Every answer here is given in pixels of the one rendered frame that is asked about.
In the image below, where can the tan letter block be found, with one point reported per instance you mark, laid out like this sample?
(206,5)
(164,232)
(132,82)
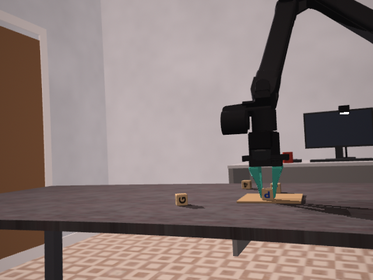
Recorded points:
(246,184)
(278,187)
(267,194)
(181,199)

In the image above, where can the tan flat mat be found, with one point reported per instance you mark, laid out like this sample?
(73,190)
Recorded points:
(279,199)

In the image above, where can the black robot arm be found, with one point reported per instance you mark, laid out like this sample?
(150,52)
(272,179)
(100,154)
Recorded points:
(266,84)

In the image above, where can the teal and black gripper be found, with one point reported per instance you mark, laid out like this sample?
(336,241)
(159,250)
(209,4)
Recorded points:
(255,169)

